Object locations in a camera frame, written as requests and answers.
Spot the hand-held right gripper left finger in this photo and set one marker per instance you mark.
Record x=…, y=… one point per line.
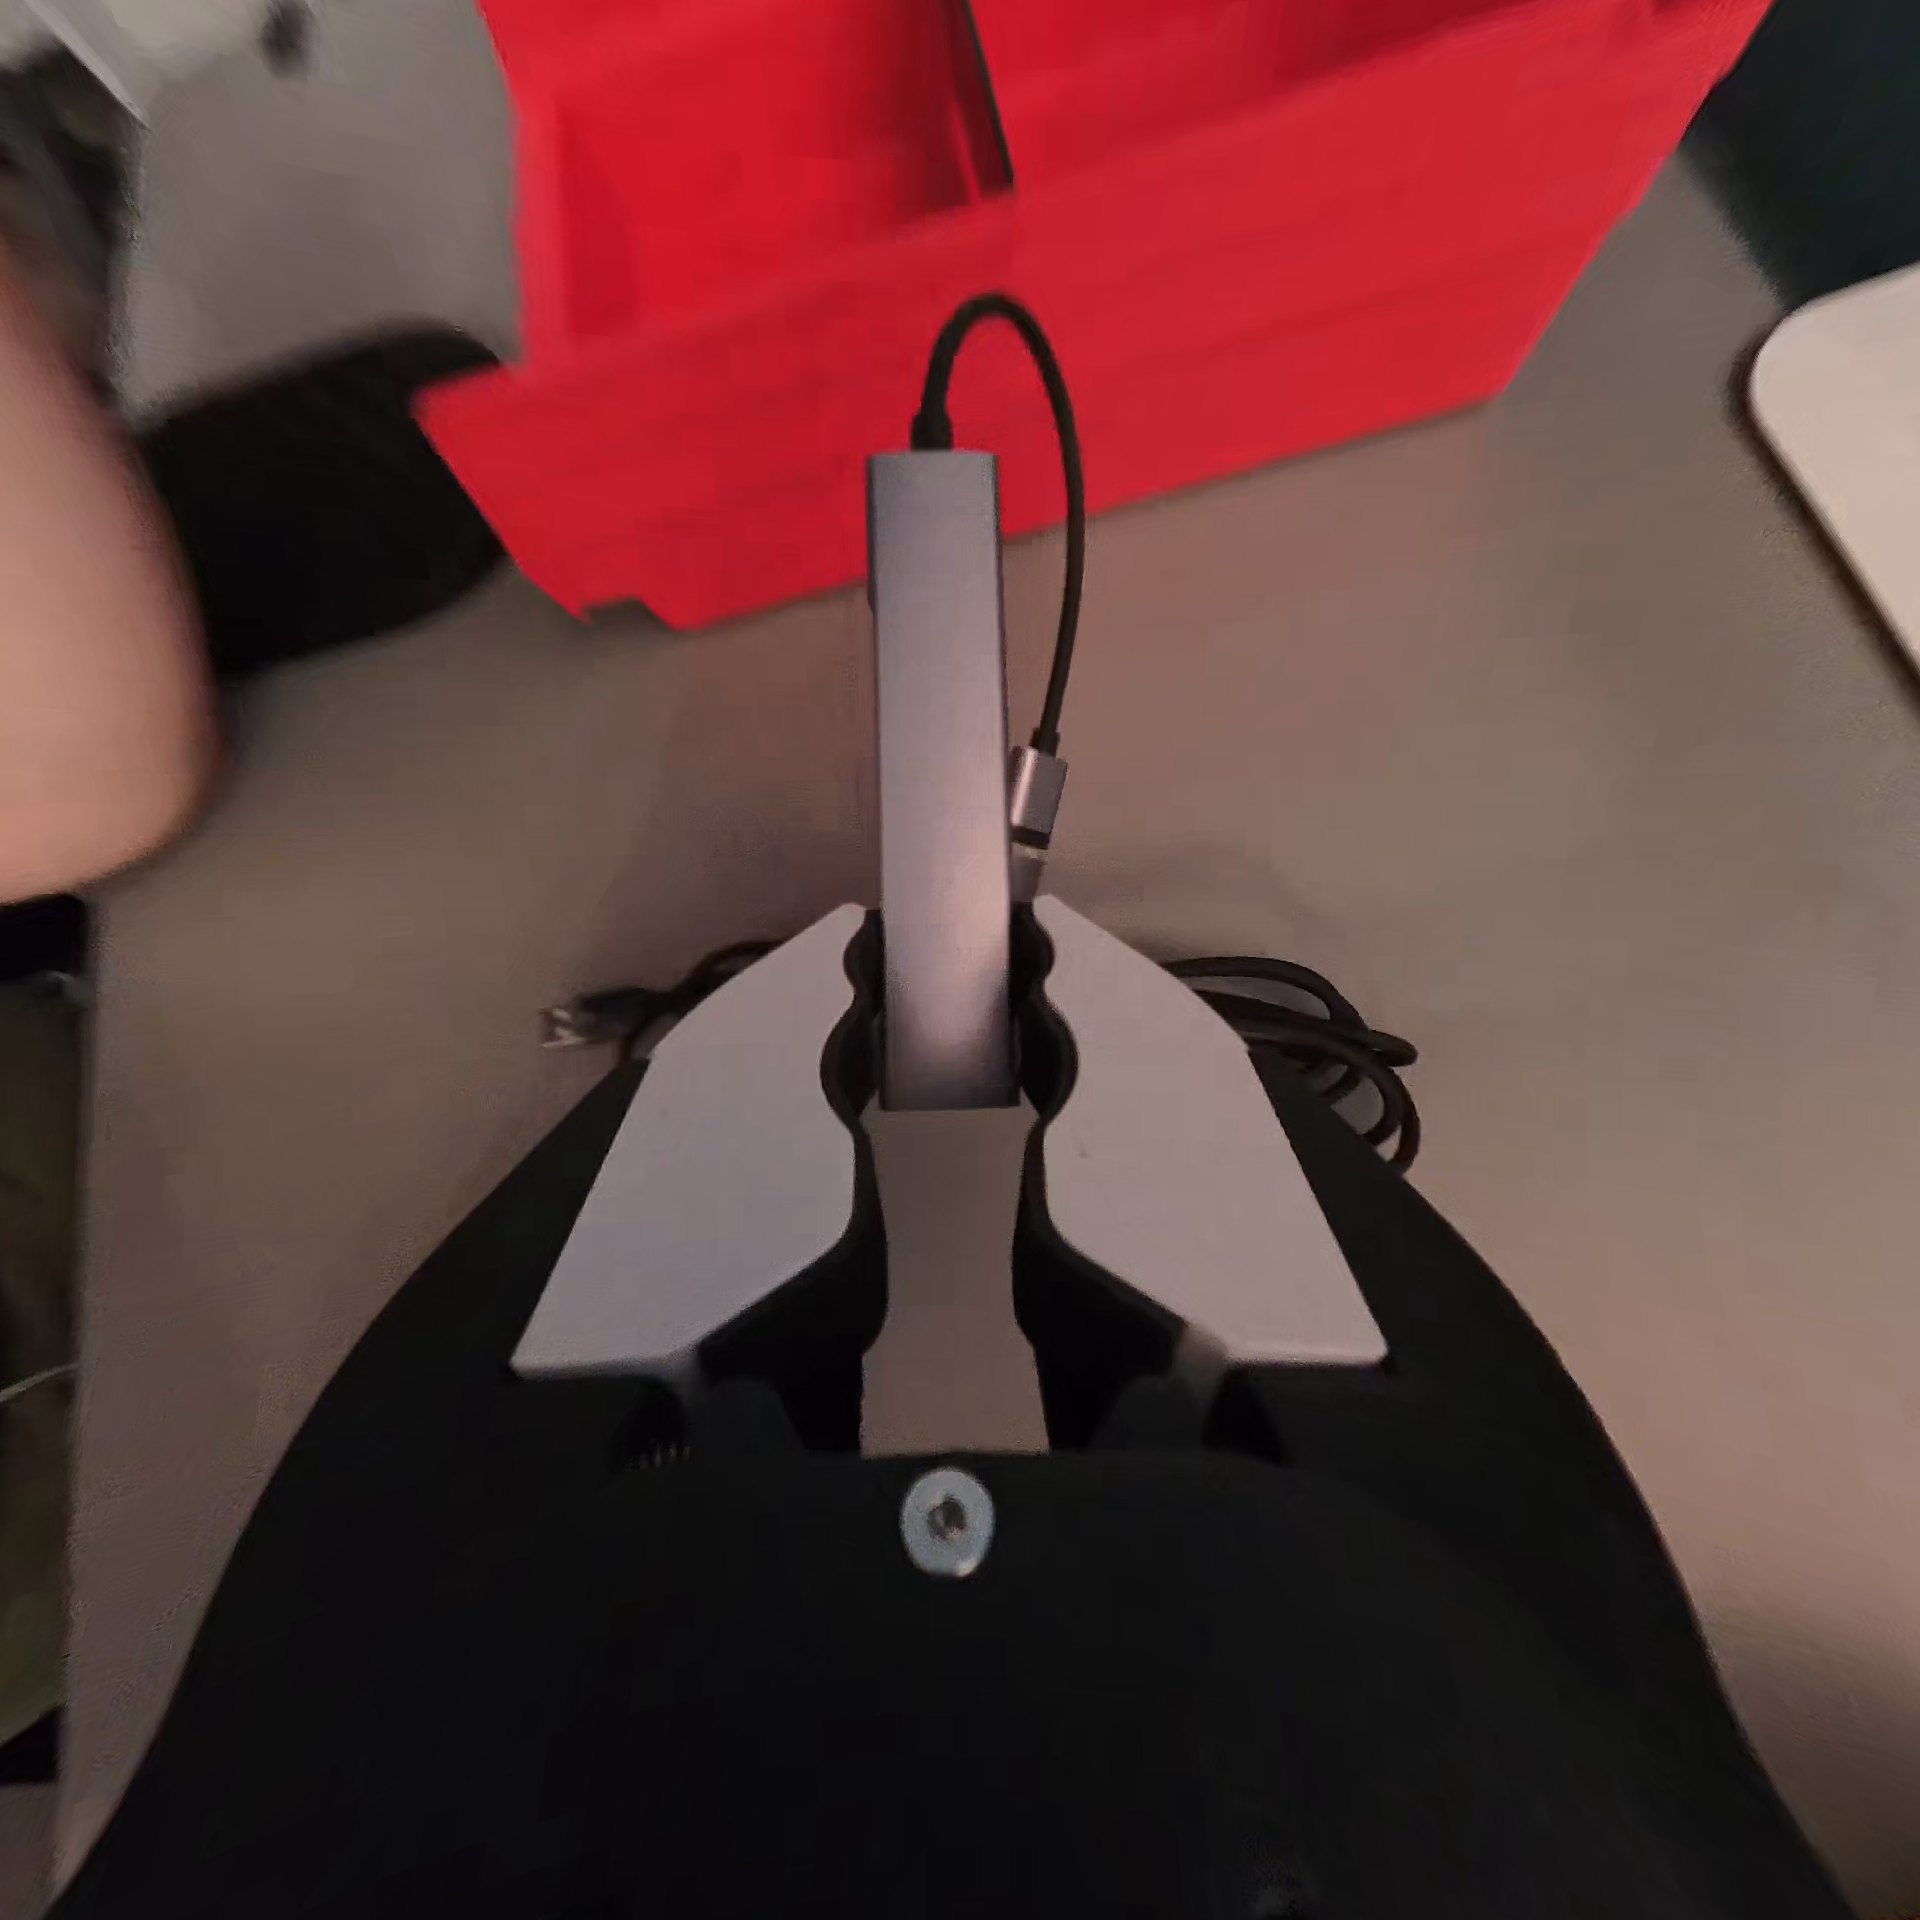
x=691, y=1200

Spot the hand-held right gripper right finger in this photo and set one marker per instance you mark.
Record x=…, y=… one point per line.
x=1201, y=1200

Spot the person's left hand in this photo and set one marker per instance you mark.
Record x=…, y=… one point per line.
x=75, y=631

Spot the black bin divider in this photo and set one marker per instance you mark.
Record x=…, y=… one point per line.
x=982, y=105

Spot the red plastic bin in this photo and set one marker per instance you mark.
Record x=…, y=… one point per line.
x=1201, y=300

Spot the white stand with black board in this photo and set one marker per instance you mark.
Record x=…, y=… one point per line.
x=1861, y=450

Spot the dark pad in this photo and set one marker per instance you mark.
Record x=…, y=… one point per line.
x=1831, y=121

